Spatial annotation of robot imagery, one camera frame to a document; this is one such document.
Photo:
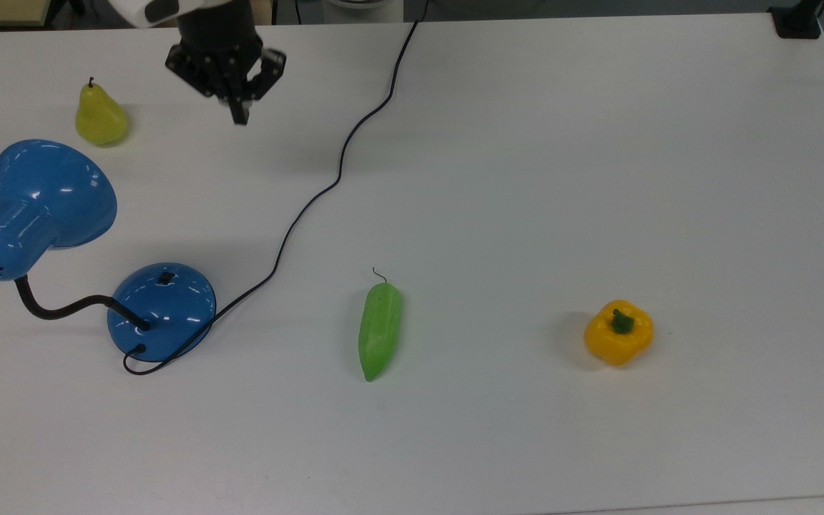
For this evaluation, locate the green cucumber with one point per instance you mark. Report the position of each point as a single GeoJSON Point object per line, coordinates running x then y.
{"type": "Point", "coordinates": [380, 329]}

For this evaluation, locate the yellow-green pear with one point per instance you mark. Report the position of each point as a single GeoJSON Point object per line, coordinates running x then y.
{"type": "Point", "coordinates": [101, 121]}

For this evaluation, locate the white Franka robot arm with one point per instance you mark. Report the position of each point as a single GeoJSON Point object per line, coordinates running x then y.
{"type": "Point", "coordinates": [140, 11]}

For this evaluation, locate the black lamp rocker switch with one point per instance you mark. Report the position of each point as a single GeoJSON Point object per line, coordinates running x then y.
{"type": "Point", "coordinates": [165, 278]}

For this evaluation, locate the blue desk lamp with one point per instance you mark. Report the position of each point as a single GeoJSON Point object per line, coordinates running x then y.
{"type": "Point", "coordinates": [47, 186]}

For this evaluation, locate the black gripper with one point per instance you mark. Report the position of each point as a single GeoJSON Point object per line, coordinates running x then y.
{"type": "Point", "coordinates": [219, 36]}

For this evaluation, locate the yellow bell pepper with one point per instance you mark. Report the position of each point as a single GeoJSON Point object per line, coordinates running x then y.
{"type": "Point", "coordinates": [616, 343]}

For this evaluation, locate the black table clamp mount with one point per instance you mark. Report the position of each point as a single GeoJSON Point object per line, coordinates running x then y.
{"type": "Point", "coordinates": [798, 25]}

